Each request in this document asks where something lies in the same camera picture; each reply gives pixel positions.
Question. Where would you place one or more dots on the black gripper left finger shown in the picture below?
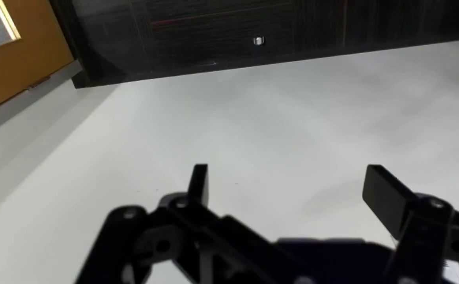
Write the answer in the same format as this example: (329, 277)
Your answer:
(183, 231)

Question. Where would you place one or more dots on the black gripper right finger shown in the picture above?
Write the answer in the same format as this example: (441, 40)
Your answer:
(426, 228)

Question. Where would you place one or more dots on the silver cabinet knob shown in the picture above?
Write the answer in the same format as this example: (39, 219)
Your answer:
(258, 42)

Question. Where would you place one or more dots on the orange wooden door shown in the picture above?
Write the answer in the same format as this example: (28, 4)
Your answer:
(36, 48)

